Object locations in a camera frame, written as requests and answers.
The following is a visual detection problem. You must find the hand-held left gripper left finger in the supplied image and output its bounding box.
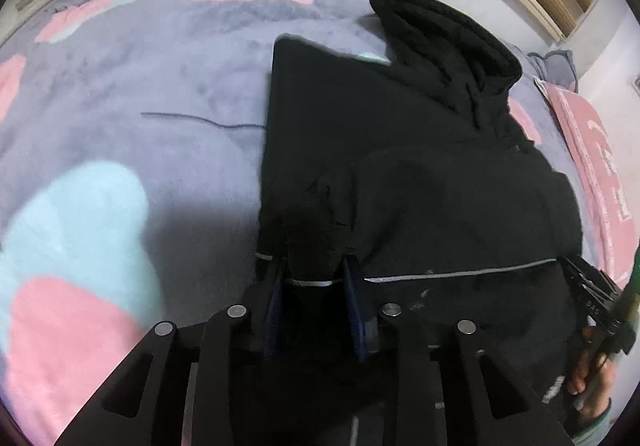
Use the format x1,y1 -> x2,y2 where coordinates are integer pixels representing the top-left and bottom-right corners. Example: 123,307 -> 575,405
55,256 -> 292,446

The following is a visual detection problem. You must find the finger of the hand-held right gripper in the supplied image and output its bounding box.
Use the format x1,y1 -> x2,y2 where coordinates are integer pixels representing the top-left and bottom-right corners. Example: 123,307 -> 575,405
560,253 -> 623,327

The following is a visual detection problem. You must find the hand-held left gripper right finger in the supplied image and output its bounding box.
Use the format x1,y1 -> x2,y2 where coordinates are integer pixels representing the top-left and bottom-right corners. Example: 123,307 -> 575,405
340,259 -> 576,446

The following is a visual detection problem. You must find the black jacket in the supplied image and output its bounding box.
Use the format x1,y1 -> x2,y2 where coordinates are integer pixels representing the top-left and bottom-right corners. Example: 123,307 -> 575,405
255,0 -> 583,407

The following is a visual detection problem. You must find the person's right forearm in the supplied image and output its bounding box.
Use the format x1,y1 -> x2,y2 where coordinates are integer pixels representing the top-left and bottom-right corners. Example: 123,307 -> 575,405
570,398 -> 618,446

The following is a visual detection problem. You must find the person's right hand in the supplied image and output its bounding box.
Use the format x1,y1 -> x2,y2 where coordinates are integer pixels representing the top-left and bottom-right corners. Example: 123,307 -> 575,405
567,325 -> 617,423

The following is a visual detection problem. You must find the pink pillow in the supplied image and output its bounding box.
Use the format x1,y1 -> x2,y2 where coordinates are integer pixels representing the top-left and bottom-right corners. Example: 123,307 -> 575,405
534,76 -> 640,288

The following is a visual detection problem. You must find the dark thread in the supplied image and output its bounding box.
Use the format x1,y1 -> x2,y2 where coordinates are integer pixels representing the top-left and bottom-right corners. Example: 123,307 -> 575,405
141,112 -> 268,131

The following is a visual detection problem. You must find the grey pillow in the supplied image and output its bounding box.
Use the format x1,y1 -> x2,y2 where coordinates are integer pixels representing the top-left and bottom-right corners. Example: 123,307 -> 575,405
526,49 -> 579,93

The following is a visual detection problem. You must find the grey floral blanket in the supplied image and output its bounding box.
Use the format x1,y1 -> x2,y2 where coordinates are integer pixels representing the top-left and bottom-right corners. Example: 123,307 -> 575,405
0,0 -> 601,446

